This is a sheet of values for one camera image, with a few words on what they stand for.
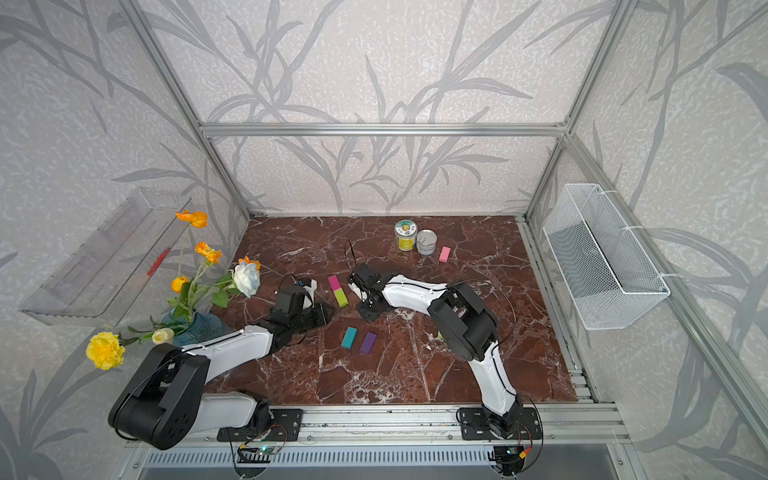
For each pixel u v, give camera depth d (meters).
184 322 0.75
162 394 0.46
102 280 0.67
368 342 0.87
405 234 1.05
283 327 0.68
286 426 0.73
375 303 0.69
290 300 0.70
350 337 0.88
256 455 0.72
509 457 0.76
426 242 1.05
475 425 0.74
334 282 1.00
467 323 0.52
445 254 1.08
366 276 0.76
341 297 0.96
